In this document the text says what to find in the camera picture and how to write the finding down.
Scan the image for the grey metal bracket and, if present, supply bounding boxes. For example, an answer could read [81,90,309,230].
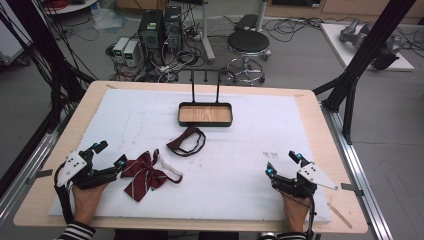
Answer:
[340,182,365,198]
[25,168,54,186]

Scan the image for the round white table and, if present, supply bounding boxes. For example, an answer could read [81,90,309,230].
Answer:
[42,0,99,16]

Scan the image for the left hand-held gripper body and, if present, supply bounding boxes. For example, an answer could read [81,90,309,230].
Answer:
[55,148,118,191]

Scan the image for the black rack with wooden tray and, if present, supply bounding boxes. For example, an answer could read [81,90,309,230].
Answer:
[177,68,234,128]

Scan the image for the black frame post with cables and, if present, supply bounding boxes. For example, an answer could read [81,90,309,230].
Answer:
[0,0,98,134]

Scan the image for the person's right hand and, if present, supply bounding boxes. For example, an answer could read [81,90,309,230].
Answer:
[281,191,313,234]

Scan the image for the white floor board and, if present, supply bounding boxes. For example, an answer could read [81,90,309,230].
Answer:
[319,22,416,73]

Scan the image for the white foam mat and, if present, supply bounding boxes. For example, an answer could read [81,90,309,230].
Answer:
[47,87,333,225]

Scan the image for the left hand-held gripper black cable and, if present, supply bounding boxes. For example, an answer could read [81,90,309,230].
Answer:
[53,162,76,225]

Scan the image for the hand-held gripper black cable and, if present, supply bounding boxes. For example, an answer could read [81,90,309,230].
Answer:
[305,194,317,240]
[53,162,76,225]

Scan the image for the flat black box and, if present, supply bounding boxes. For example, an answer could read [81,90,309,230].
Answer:
[234,13,260,32]

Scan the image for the black computer tower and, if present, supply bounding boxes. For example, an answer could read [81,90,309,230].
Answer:
[137,9,165,66]
[162,5,184,53]

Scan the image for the person's left hand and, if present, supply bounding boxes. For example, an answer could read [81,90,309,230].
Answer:
[71,183,110,225]

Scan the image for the right hand-held gripper black cable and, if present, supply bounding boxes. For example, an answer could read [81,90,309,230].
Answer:
[305,194,317,240]

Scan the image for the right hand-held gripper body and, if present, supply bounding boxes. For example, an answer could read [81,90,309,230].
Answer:
[271,161,340,200]

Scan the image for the dark red striped bow tie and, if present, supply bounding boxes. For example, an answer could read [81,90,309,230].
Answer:
[120,148,184,203]

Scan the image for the aluminium rail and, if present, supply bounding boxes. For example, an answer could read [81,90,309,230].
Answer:
[0,109,73,226]
[320,103,395,240]

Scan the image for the clear plastic bag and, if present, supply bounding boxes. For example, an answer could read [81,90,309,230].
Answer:
[90,7,129,32]

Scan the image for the white desk leg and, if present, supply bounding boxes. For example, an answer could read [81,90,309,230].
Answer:
[199,0,217,65]

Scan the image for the black round stool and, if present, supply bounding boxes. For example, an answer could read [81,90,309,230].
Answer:
[225,29,272,85]

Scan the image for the thin wooden stick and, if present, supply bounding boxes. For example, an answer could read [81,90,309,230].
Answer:
[326,201,353,230]

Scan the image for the computer tower units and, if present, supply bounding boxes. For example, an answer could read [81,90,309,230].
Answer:
[104,6,234,84]

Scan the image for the white power supply unit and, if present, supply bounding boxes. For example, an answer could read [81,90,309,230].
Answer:
[112,36,131,65]
[122,39,141,68]

